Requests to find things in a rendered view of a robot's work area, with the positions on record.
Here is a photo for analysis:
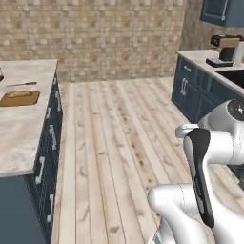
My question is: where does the blue counter cabinet run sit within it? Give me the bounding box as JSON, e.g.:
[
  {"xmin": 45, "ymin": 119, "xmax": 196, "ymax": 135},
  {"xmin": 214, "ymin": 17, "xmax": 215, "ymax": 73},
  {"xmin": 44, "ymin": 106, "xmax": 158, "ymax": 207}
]
[{"xmin": 171, "ymin": 54, "xmax": 244, "ymax": 125}]

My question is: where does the brown wooden cutting board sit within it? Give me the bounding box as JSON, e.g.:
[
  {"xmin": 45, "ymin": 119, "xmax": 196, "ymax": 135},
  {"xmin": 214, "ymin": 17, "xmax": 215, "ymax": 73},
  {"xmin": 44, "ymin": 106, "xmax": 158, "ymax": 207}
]
[{"xmin": 0, "ymin": 90, "xmax": 41, "ymax": 108}]

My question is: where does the blue island cabinet run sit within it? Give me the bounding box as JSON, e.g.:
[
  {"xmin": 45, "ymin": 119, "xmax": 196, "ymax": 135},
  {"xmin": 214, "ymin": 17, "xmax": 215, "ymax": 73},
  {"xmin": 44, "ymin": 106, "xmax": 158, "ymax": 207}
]
[{"xmin": 0, "ymin": 71, "xmax": 64, "ymax": 244}]

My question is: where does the golden bread loaf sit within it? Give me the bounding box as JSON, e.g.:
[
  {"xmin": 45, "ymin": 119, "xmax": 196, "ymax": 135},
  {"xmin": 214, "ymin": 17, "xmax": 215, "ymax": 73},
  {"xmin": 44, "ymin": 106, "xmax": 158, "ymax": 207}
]
[{"xmin": 6, "ymin": 90, "xmax": 33, "ymax": 99}]

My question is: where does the dark sink basin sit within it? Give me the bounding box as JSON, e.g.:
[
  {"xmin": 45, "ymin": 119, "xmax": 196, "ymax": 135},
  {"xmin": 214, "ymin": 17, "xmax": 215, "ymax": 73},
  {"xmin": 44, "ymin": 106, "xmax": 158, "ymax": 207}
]
[{"xmin": 215, "ymin": 69, "xmax": 244, "ymax": 91}]

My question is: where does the black and brown coffee machine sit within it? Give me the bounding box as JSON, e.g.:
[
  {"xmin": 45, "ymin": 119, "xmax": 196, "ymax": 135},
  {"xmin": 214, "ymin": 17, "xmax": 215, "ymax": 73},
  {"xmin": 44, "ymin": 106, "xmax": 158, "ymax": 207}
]
[{"xmin": 205, "ymin": 33, "xmax": 244, "ymax": 69}]

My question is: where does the knife with dark handle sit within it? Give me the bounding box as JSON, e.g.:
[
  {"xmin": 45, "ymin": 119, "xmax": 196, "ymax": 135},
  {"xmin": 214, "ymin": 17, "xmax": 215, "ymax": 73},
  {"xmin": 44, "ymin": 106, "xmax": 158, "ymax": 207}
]
[{"xmin": 5, "ymin": 81, "xmax": 38, "ymax": 88}]

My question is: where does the blue wall cabinet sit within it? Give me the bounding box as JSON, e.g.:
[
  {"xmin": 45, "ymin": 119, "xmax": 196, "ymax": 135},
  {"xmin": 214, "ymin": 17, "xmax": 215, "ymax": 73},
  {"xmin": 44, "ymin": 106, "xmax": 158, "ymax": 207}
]
[{"xmin": 199, "ymin": 0, "xmax": 244, "ymax": 28}]

